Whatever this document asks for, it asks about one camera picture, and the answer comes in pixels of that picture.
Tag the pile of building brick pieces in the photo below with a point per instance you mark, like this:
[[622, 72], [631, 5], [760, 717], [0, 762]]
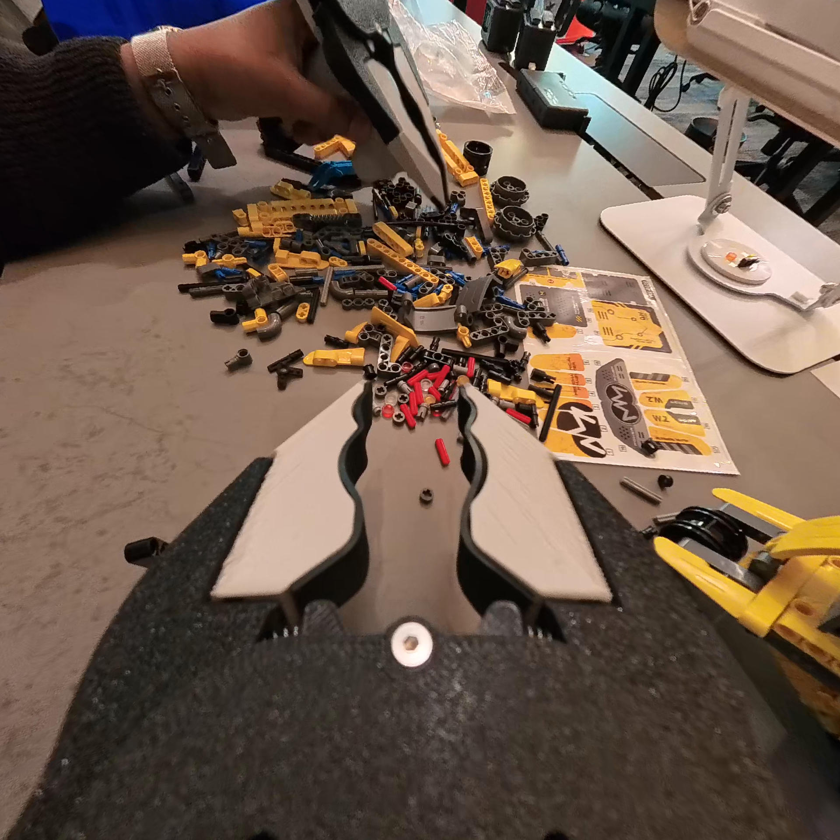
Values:
[[394, 262]]

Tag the small black brick piece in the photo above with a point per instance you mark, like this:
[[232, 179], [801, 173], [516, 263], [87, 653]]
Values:
[[751, 262]]

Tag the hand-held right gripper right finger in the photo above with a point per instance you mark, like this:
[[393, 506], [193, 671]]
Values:
[[531, 518]]

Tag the yellow toy vehicle model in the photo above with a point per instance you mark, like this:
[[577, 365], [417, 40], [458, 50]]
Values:
[[787, 590]]

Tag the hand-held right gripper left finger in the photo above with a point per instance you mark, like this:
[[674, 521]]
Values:
[[295, 512]]

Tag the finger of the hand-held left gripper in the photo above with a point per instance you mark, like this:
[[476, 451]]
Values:
[[394, 124], [420, 98]]

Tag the yellow grey sticker sheet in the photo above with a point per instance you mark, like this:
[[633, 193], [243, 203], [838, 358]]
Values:
[[630, 328]]

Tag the black flat box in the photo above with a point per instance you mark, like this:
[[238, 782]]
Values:
[[551, 98]]

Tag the red connector pin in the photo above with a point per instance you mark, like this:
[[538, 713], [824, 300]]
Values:
[[442, 453]]

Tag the person's left hand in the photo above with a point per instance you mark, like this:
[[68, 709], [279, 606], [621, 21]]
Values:
[[249, 72]]

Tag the dark grey axle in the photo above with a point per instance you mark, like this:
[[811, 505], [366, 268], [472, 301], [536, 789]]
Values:
[[641, 490]]

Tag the clear plastic bag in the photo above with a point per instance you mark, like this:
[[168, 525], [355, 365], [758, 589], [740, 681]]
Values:
[[459, 72]]

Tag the white book stand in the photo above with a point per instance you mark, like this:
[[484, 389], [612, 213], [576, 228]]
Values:
[[656, 236]]

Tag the black charger block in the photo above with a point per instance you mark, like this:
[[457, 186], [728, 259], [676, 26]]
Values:
[[538, 43], [502, 26]]

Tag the white printed paper sheet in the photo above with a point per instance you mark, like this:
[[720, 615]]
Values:
[[828, 379]]

